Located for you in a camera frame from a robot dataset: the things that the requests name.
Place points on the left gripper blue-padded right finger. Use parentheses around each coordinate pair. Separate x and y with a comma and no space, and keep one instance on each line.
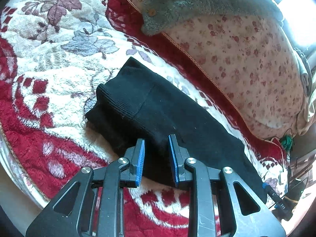
(182,172)

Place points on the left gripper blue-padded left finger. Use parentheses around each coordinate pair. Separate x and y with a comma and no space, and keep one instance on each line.
(136,156)

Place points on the black knit pants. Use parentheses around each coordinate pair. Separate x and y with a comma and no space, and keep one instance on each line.
(138,103)

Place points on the beige floral quilt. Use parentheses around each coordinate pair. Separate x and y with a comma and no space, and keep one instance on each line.
(251,59)

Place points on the grey fleece garment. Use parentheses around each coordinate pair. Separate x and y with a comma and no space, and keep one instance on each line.
(159,15)

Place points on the red white floral blanket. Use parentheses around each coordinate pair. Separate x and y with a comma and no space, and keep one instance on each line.
(54,54)

